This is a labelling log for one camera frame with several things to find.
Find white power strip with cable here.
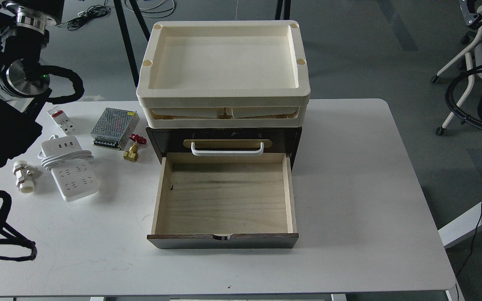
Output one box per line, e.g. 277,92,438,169
38,135,100,202

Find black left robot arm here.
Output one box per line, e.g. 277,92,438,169
0,0,85,262

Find open wooden drawer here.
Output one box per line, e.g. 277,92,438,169
147,153,300,249

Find cream plastic tray top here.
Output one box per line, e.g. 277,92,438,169
136,20,310,128

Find silver mesh power supply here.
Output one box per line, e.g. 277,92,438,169
90,108,140,151

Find white red circuit breaker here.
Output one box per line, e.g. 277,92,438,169
47,106,77,135

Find white plastic pipe valve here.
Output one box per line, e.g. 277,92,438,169
12,160,41,193

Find white office chair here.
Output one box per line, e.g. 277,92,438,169
431,25,482,136

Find white drawer handle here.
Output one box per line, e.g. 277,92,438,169
190,141,264,157

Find brass valve red handle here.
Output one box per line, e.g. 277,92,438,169
123,133,147,162

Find black floor cables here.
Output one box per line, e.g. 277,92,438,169
57,4,112,31

